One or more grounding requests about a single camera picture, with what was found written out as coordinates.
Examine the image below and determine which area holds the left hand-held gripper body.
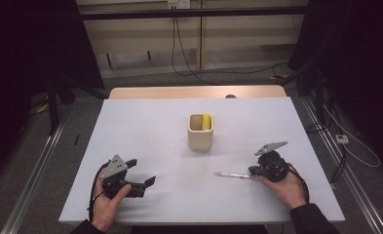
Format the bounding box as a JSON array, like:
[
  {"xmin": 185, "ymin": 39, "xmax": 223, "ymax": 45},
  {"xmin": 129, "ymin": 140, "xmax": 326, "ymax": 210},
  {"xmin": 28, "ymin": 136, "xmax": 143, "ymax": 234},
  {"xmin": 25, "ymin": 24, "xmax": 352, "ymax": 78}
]
[{"xmin": 101, "ymin": 154, "xmax": 132, "ymax": 200}]

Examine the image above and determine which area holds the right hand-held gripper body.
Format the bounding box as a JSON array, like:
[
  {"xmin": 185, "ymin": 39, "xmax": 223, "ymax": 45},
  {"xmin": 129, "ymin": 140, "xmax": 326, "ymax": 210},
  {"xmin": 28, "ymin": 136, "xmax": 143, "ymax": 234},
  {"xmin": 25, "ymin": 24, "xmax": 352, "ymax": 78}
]
[{"xmin": 254, "ymin": 140, "xmax": 290, "ymax": 182}]

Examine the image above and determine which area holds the clear ballpoint pen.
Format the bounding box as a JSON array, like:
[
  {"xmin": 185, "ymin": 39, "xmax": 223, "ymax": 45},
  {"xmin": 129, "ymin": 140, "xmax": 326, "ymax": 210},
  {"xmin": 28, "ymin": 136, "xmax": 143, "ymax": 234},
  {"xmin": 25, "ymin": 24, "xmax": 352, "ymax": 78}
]
[{"xmin": 213, "ymin": 171, "xmax": 260, "ymax": 179}]

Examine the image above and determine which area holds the beige square pen holder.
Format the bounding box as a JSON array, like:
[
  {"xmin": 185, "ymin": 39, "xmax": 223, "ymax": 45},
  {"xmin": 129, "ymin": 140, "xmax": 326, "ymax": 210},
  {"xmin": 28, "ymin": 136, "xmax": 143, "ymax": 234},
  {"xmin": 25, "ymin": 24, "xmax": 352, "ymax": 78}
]
[{"xmin": 187, "ymin": 112, "xmax": 214, "ymax": 152}]

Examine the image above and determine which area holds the yellow highlighter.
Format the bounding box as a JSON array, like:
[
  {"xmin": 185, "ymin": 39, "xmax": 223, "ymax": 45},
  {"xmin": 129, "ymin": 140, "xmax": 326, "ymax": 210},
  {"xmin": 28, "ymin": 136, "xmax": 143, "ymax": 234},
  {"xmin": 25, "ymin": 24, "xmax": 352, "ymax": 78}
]
[{"xmin": 202, "ymin": 113, "xmax": 212, "ymax": 132}]

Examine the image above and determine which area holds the person's right hand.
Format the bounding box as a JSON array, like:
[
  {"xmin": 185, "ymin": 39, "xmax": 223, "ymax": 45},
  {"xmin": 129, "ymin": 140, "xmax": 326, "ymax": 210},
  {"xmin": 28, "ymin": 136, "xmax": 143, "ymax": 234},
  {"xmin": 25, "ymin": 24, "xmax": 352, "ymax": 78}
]
[{"xmin": 259, "ymin": 168, "xmax": 309, "ymax": 211}]

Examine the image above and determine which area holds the person's left hand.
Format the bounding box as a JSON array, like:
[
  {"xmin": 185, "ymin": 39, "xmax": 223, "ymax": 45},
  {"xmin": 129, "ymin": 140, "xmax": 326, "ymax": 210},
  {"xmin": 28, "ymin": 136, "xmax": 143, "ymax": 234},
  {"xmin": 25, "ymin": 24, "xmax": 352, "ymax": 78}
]
[{"xmin": 92, "ymin": 171, "xmax": 133, "ymax": 233}]

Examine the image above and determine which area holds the white table mat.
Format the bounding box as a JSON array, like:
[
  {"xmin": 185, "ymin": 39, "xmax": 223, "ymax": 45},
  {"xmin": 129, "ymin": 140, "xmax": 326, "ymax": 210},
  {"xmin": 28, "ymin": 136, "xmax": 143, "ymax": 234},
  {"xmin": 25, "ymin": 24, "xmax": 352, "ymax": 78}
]
[{"xmin": 57, "ymin": 97, "xmax": 346, "ymax": 226}]

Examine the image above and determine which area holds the black stand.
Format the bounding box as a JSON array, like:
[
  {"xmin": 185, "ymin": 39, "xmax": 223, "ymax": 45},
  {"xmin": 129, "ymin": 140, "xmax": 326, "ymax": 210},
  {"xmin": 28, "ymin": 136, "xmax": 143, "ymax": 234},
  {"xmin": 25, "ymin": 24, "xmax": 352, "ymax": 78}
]
[
  {"xmin": 287, "ymin": 61, "xmax": 329, "ymax": 126},
  {"xmin": 46, "ymin": 76, "xmax": 109, "ymax": 136}
]

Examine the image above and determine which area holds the wooden table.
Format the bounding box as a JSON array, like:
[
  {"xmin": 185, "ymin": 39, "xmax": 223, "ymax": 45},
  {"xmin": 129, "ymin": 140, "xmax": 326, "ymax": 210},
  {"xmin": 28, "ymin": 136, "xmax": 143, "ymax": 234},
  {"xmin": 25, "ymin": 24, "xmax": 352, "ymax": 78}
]
[{"xmin": 108, "ymin": 85, "xmax": 287, "ymax": 99}]

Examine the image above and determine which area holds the beige wooden cabinet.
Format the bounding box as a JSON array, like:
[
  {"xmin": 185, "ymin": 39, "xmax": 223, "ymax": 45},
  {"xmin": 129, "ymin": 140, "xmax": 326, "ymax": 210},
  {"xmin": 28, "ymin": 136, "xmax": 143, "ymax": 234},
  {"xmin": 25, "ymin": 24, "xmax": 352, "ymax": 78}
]
[{"xmin": 75, "ymin": 0, "xmax": 310, "ymax": 79}]

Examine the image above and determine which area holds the black curtain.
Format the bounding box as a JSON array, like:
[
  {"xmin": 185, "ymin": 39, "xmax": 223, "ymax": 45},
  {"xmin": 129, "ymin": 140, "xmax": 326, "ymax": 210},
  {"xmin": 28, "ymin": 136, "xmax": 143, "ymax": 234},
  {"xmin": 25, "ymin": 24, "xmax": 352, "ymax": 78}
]
[
  {"xmin": 287, "ymin": 0, "xmax": 383, "ymax": 167},
  {"xmin": 0, "ymin": 0, "xmax": 104, "ymax": 186}
]

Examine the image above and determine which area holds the black horizontal bar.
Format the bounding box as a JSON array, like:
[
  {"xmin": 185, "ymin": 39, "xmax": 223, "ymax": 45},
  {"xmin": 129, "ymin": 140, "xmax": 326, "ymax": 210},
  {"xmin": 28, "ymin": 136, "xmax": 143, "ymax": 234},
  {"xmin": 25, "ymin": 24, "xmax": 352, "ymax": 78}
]
[{"xmin": 79, "ymin": 5, "xmax": 310, "ymax": 21}]

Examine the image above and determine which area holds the right hand-held gripper black cable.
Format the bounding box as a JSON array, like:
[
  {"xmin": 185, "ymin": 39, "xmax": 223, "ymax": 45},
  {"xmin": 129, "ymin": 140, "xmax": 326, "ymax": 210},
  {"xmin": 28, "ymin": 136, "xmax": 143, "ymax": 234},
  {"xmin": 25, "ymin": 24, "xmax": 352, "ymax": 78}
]
[{"xmin": 285, "ymin": 162, "xmax": 311, "ymax": 205}]

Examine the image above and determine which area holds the hand-held gripper black cable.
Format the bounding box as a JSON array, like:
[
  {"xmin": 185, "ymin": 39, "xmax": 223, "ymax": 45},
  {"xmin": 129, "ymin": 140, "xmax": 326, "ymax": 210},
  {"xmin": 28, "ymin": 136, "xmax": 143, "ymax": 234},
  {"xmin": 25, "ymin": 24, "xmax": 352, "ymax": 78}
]
[
  {"xmin": 87, "ymin": 160, "xmax": 110, "ymax": 222},
  {"xmin": 285, "ymin": 162, "xmax": 311, "ymax": 205}
]

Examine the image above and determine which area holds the left hand-held gripper black cable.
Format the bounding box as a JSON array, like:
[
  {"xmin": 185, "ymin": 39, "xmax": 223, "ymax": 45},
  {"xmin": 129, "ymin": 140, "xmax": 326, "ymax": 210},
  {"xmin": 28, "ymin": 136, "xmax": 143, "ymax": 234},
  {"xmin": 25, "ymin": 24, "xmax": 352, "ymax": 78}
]
[{"xmin": 87, "ymin": 160, "xmax": 110, "ymax": 222}]

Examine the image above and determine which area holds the black floor cable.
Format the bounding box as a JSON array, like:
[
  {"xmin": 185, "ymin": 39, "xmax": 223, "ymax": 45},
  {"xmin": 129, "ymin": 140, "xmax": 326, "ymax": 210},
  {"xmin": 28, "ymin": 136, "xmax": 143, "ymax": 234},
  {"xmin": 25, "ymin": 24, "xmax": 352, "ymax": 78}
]
[{"xmin": 329, "ymin": 145, "xmax": 348, "ymax": 184}]

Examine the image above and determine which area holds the metal floor rail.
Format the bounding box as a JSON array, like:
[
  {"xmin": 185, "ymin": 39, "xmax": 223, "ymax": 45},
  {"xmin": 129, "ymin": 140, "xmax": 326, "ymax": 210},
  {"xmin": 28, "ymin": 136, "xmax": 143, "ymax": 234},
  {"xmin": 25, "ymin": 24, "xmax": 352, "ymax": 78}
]
[
  {"xmin": 300, "ymin": 97, "xmax": 383, "ymax": 234},
  {"xmin": 0, "ymin": 120, "xmax": 66, "ymax": 234}
]

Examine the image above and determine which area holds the white floor cable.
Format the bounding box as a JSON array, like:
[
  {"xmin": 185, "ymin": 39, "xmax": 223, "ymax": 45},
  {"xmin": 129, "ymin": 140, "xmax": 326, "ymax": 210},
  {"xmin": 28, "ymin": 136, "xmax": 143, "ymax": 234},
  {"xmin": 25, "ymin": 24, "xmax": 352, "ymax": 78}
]
[{"xmin": 324, "ymin": 105, "xmax": 382, "ymax": 169}]

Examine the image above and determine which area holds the black wall cable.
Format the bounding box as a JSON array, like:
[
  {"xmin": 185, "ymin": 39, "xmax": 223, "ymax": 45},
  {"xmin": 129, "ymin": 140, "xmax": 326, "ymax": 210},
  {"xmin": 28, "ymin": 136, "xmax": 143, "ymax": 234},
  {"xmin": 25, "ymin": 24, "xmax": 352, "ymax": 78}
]
[
  {"xmin": 171, "ymin": 16, "xmax": 219, "ymax": 86},
  {"xmin": 178, "ymin": 61, "xmax": 289, "ymax": 77}
]

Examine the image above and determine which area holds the white wall outlet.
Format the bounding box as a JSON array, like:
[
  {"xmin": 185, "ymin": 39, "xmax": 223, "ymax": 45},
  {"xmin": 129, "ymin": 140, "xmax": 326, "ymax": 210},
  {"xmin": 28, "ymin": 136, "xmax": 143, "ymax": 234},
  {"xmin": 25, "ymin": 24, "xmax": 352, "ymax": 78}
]
[{"xmin": 167, "ymin": 0, "xmax": 192, "ymax": 10}]

